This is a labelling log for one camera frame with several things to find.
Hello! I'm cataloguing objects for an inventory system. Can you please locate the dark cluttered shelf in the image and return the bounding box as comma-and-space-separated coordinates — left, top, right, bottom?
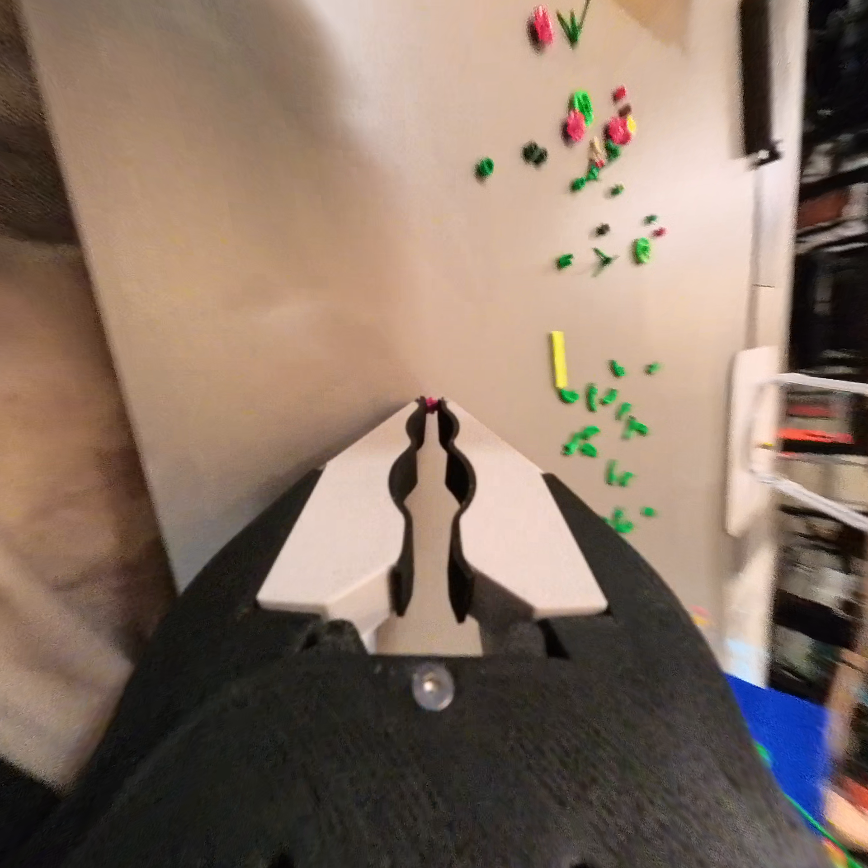
773, 0, 868, 713

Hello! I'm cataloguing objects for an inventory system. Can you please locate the white frame furniture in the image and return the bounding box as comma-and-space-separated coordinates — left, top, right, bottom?
726, 346, 868, 538

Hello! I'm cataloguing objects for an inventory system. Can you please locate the green cord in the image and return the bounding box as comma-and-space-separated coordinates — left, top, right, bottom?
753, 742, 868, 868

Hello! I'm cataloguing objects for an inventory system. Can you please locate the blue mat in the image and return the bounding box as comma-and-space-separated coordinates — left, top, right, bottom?
722, 671, 838, 838

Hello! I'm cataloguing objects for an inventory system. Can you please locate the green and tan toy stem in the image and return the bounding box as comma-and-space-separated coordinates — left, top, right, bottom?
570, 136, 609, 193

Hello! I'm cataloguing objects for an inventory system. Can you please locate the green toy stem piece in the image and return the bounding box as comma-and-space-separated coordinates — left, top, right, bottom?
556, 0, 592, 48

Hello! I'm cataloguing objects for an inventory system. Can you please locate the scatter of green toy leaves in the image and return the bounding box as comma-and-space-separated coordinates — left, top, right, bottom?
557, 358, 662, 537

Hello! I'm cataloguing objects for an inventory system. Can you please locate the yellow storage box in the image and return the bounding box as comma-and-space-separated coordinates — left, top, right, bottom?
613, 0, 687, 50

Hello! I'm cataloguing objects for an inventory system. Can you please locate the black flat device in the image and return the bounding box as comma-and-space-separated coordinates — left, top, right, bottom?
739, 0, 782, 167

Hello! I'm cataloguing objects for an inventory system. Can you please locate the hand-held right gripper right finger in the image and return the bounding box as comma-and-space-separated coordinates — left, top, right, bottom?
438, 399, 609, 623

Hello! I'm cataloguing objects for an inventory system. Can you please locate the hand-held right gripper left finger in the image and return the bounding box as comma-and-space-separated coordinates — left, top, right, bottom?
256, 399, 418, 653

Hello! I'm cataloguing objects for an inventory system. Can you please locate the beige cloth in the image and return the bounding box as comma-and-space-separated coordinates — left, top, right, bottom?
0, 0, 180, 791

